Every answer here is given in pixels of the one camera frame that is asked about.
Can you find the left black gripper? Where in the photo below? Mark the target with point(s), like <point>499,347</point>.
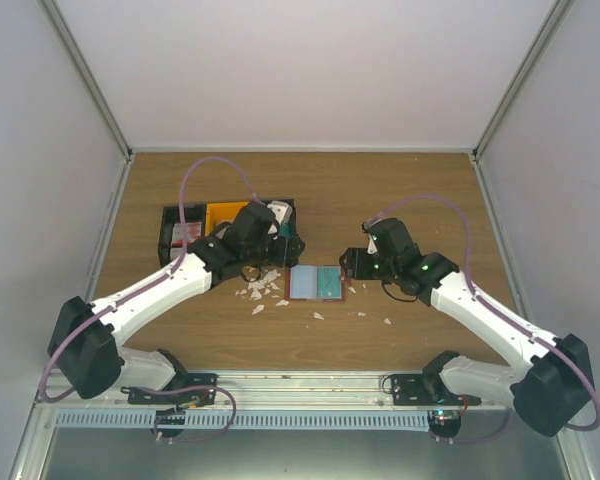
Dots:
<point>288,253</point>

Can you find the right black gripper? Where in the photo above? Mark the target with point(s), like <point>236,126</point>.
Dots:
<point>355,269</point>

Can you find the teal white credit card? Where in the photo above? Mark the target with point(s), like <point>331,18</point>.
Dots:
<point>329,285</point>

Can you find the brown leather card holder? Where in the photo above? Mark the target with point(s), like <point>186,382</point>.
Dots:
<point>301,284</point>

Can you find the black card bin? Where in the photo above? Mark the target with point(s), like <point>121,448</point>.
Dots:
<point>292,222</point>
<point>171,230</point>

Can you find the yellow card bin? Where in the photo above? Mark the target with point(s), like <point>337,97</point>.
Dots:
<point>219,212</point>

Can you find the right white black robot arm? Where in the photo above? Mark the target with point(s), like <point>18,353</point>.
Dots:
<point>546,379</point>

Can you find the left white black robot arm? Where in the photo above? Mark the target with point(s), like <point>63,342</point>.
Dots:
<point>88,341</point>

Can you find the red white card stack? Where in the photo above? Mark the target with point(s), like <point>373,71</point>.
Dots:
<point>190,231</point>

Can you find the white debris pile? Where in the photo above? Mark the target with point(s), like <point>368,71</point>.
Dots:
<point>264,293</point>

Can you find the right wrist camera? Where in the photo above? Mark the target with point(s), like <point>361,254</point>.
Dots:
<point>371,248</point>

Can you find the aluminium mounting rail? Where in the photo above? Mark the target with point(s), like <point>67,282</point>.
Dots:
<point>346,390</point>

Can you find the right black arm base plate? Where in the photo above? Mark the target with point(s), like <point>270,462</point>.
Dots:
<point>418,389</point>

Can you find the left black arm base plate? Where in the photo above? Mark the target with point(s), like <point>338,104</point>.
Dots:
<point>183,390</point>

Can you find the grey slotted cable duct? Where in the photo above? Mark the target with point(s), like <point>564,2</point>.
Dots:
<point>248,420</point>

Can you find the left aluminium frame post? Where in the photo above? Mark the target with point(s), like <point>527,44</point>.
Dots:
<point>68,41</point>

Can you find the aluminium frame post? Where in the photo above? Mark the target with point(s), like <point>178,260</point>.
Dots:
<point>541,40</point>
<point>68,41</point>

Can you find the right aluminium frame post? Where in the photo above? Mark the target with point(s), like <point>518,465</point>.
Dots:
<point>541,40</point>

